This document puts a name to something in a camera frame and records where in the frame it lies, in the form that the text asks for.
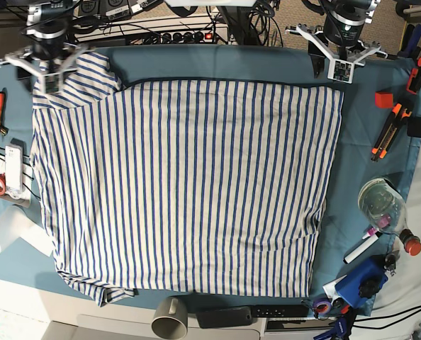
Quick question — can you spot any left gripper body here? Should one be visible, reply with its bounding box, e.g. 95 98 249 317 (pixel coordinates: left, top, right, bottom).
285 24 388 84

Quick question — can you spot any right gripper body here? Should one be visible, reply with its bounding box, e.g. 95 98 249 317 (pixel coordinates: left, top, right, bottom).
0 35 92 93

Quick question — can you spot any blue white striped T-shirt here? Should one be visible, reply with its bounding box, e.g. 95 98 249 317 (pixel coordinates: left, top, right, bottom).
30 52 344 306

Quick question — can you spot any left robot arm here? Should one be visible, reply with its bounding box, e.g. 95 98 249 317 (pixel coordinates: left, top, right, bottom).
286 0 389 84

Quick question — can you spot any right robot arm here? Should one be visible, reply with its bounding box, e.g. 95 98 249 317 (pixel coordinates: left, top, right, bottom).
0 1 92 95

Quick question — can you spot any red cube block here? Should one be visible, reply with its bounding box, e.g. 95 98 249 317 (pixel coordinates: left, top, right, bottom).
375 91 394 108

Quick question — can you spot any blue spring clamp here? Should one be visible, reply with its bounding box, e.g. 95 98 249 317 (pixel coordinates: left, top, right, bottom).
388 24 421 60

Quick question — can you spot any orange black clamp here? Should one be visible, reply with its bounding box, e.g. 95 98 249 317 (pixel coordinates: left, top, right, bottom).
406 57 421 95

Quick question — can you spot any orange black utility knife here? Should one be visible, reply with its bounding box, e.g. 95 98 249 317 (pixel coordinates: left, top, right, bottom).
371 98 415 162

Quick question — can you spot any white blister pack box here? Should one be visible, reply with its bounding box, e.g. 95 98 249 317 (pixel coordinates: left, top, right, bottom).
5 144 23 195

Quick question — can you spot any black square block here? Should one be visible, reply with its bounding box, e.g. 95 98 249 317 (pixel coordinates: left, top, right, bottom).
407 117 421 139

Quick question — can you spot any black power strip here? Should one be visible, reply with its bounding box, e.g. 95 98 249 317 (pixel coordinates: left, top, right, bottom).
127 31 228 45

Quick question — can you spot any clear bottle red cap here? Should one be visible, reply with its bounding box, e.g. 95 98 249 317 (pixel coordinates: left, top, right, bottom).
358 177 421 256

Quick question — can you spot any white paper roll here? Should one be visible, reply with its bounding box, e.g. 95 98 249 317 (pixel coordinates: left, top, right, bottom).
0 205 54 257

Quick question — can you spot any white marker pen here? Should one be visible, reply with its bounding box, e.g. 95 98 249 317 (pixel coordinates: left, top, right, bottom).
343 227 382 264

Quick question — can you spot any blue box with knob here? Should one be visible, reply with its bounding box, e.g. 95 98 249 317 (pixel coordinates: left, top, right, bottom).
335 256 388 309

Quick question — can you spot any purple tape roll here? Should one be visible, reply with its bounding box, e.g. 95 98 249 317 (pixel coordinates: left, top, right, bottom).
312 297 332 317

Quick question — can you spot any blue clamp bottom edge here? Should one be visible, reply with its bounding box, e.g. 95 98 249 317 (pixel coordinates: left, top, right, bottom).
313 317 354 340

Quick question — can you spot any black smartphone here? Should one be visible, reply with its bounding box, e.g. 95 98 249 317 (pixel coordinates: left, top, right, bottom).
196 306 253 329

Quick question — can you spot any grey ceramic mug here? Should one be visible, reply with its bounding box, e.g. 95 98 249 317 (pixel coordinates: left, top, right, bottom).
151 296 188 340

